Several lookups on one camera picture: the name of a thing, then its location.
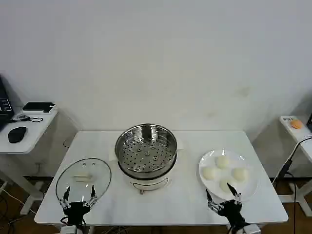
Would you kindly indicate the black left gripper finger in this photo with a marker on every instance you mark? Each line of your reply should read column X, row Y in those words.
column 92, row 192
column 66, row 195

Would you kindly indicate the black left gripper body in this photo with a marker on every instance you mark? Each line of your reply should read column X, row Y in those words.
column 77, row 210

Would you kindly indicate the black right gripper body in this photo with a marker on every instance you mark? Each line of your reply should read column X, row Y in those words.
column 230, row 210

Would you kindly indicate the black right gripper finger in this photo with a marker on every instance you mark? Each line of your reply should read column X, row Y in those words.
column 209, row 196
column 232, row 189

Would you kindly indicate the white steamed bun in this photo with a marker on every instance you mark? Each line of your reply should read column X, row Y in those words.
column 240, row 174
column 223, row 185
column 209, row 173
column 223, row 162

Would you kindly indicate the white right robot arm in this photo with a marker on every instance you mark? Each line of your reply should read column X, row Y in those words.
column 248, row 229

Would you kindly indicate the round glass lid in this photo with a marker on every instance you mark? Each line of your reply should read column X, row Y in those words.
column 83, row 174

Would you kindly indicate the white round plate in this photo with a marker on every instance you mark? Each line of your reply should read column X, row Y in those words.
column 243, row 158

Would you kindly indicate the white electric cooker pot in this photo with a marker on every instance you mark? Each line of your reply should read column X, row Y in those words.
column 148, row 181

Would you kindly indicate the white side desk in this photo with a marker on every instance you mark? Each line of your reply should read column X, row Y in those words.
column 34, row 136

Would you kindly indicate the perforated steel steamer basket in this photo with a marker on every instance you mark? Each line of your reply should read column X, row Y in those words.
column 146, row 146

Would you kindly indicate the black computer mouse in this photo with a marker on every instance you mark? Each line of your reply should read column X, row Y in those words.
column 17, row 134

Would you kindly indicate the white side table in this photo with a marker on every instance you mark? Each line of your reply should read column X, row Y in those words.
column 298, row 136

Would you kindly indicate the white label sticker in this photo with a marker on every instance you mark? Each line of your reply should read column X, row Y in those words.
column 287, row 119

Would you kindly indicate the orange round object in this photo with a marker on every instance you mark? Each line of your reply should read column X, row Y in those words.
column 296, row 124

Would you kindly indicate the black and white flat box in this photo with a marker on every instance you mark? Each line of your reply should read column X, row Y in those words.
column 37, row 106

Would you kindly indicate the black device at table edge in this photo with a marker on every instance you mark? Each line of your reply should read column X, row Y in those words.
column 309, row 124

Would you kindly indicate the black laptop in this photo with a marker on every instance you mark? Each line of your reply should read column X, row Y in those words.
column 3, row 104

